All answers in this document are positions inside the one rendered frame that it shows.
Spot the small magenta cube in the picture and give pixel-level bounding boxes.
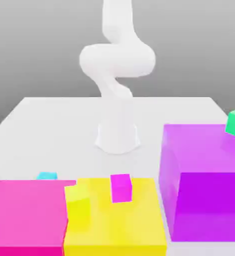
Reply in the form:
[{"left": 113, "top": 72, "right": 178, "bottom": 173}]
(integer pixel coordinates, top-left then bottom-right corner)
[{"left": 110, "top": 173, "right": 133, "bottom": 204}]

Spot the small cyan cube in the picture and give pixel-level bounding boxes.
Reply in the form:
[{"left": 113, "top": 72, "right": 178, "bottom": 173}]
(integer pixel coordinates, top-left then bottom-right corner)
[{"left": 36, "top": 171, "right": 58, "bottom": 181}]

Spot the small yellow cube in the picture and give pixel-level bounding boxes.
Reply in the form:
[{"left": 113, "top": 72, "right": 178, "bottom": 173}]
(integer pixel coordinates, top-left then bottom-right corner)
[{"left": 64, "top": 183, "right": 92, "bottom": 233}]

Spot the large yellow box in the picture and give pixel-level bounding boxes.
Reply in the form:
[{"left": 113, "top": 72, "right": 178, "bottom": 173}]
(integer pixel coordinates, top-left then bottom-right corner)
[{"left": 62, "top": 177, "right": 168, "bottom": 256}]

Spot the large purple box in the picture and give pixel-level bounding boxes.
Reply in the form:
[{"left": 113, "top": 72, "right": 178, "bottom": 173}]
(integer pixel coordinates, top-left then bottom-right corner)
[{"left": 158, "top": 123, "right": 235, "bottom": 243}]

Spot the large pink box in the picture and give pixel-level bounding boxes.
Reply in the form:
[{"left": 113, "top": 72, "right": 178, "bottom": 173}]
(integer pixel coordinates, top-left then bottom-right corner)
[{"left": 0, "top": 179, "right": 77, "bottom": 256}]

